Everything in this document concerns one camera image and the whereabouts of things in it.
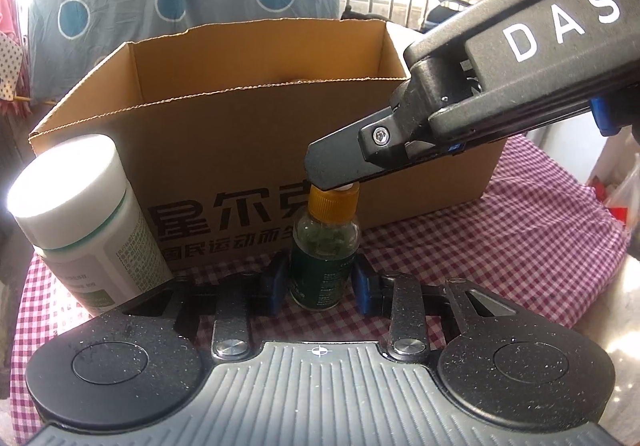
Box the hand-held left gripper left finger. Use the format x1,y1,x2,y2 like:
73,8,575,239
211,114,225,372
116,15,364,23
122,256,291,359

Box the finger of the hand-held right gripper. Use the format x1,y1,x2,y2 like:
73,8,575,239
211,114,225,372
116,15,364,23
406,140,470,163
306,39,593,192

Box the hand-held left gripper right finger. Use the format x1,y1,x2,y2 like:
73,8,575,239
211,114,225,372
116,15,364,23
351,260,518,362

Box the green glass dropper bottle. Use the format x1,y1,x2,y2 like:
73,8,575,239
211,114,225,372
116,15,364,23
290,183,361,312

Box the brown cardboard box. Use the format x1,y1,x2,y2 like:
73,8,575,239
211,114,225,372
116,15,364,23
28,19,508,277

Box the red checkered tablecloth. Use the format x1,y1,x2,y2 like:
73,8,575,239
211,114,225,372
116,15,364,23
10,133,631,446

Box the white plastic bag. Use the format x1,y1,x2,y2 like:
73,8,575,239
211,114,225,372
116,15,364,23
590,170,632,228

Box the white pill bottle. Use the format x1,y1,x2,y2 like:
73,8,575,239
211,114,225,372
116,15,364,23
7,133,173,317

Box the white polka dot cloth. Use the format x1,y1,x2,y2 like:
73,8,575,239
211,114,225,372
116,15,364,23
0,34,26,102

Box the pink hanging clothes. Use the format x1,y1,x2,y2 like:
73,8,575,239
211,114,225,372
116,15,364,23
0,0,23,40

